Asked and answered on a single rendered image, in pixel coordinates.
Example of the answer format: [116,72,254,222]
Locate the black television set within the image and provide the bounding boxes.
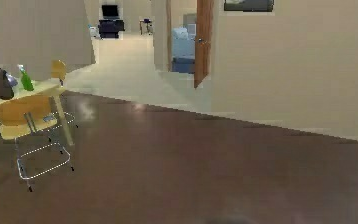
[101,4,120,20]

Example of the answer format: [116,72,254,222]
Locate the brown wooden room door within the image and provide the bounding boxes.
[193,0,215,89]

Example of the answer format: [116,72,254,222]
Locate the dark television stand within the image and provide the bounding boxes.
[98,19,126,39]

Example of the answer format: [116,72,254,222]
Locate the pale yellow table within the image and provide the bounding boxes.
[0,78,75,147]

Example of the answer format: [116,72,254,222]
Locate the green spray bottle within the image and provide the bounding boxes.
[17,64,35,92]

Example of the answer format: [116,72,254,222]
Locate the dark framed wall picture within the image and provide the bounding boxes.
[223,0,275,13]

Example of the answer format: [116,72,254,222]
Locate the yellow chair with metal frame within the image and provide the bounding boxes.
[0,94,75,193]
[50,59,79,129]

